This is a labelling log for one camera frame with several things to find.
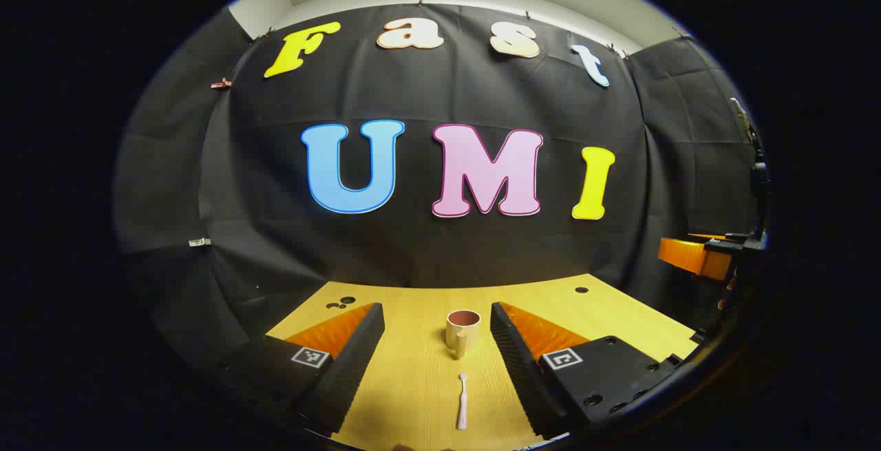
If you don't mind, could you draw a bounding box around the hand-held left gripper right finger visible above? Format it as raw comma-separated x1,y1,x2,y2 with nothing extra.
489,302,696,441

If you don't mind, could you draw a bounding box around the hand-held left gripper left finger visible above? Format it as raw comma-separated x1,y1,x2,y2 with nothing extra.
206,302,386,438

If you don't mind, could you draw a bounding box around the beige cup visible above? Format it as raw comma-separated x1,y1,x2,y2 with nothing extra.
446,309,482,359

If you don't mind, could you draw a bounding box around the wooden desktop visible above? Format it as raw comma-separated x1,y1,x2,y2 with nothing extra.
266,273,699,451

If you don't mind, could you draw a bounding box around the black backdrop cloth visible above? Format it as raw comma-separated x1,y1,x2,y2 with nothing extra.
114,2,765,383

